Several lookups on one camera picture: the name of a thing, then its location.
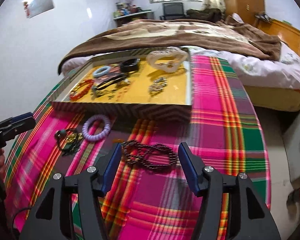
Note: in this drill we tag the pink plaid tablecloth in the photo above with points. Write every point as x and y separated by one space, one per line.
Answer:
203 179

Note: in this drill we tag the red hanging ornament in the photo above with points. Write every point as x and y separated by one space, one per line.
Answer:
26 9

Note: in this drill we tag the patterned cardboard tray yellow liner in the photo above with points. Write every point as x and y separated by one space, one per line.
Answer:
147 94

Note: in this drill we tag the black office chair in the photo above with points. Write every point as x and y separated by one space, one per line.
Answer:
172 11

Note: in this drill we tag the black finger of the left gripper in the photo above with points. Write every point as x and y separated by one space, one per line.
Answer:
14 126

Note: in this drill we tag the person's left hand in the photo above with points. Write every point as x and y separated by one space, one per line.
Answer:
2 169

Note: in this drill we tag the grey drawer cabinet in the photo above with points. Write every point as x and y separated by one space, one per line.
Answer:
290 127

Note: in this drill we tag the pearl gold hair claw clip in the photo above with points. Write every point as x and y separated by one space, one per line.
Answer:
167 60

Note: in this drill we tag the cola bottle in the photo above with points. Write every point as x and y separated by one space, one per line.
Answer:
293 197

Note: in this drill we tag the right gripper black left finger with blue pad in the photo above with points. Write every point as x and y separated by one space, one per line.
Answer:
51 216

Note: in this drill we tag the wooden headboard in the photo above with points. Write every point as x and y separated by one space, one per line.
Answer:
287 33

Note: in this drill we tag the silver wall panel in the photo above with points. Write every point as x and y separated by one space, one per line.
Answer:
39 6

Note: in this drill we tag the bed with floral sheet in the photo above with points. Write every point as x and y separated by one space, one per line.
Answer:
270 84

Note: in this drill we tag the brown fleece blanket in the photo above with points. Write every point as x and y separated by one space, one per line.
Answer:
230 35

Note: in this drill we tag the cluttered desk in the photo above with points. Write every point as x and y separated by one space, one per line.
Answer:
126 13

